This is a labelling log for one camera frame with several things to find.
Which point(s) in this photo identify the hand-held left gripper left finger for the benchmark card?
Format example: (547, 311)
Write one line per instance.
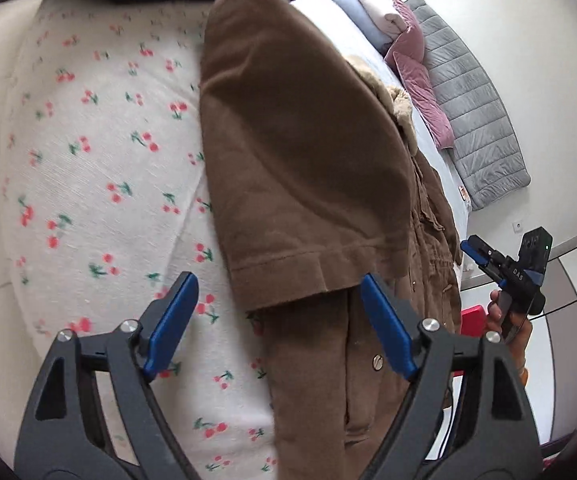
(176, 320)

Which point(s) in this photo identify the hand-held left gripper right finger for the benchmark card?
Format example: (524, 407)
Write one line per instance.
(386, 320)

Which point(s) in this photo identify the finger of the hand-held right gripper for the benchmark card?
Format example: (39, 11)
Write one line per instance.
(473, 252)
(490, 250)

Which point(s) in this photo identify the brown coat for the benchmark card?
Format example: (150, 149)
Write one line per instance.
(293, 135)

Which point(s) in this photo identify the person's right forearm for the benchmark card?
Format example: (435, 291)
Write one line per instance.
(520, 367)

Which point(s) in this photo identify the person's right hand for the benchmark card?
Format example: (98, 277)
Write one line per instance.
(493, 310)

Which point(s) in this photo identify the red box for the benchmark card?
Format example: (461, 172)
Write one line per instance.
(472, 320)

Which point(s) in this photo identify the grey padded headboard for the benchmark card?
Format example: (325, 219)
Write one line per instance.
(468, 110)

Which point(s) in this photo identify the pink velvet pillow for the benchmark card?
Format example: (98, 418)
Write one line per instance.
(426, 100)
(408, 35)

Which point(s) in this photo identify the cherry print bed sheet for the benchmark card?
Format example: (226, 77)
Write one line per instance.
(108, 160)

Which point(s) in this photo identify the folded light blue blanket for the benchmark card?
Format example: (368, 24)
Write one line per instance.
(353, 12)

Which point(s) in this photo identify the folded cream blanket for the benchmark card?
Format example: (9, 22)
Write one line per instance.
(373, 2)

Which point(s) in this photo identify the white wall socket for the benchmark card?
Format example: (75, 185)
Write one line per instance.
(517, 227)

